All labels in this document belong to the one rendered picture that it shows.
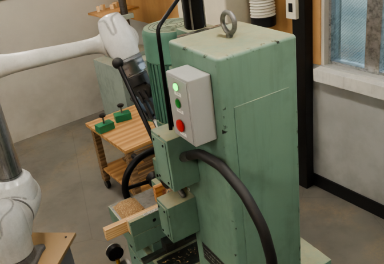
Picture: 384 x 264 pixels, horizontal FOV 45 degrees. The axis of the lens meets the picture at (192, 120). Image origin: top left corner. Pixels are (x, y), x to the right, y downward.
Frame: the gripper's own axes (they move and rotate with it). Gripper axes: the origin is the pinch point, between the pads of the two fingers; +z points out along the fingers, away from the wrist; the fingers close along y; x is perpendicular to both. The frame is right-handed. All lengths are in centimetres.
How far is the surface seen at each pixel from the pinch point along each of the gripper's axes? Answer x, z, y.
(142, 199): -12.0, 20.0, -12.1
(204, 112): -37, -10, 46
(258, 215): -46, 12, 53
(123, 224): -29.4, 19.3, -6.2
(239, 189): -44, 6, 50
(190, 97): -40, -15, 46
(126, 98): 152, 8, -151
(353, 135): 134, 72, 14
